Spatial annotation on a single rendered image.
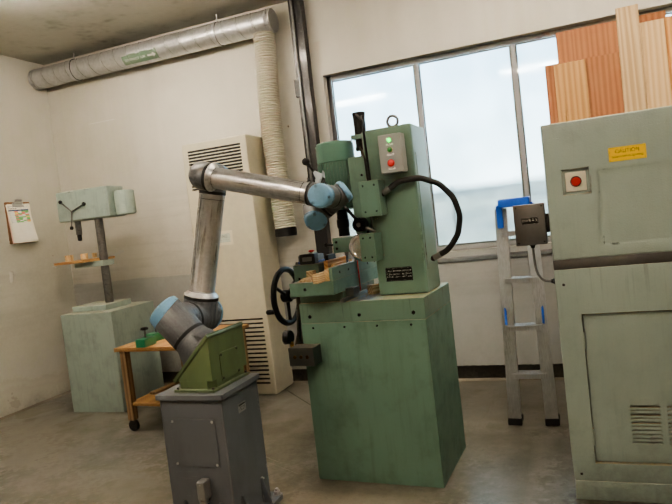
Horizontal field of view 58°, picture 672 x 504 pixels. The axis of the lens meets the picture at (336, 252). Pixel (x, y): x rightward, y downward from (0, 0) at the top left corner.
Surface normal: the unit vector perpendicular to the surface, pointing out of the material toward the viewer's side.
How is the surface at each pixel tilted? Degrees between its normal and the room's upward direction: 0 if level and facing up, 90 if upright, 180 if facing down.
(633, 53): 86
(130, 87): 90
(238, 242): 90
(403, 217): 90
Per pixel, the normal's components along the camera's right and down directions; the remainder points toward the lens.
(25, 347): 0.93, -0.09
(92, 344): -0.32, 0.09
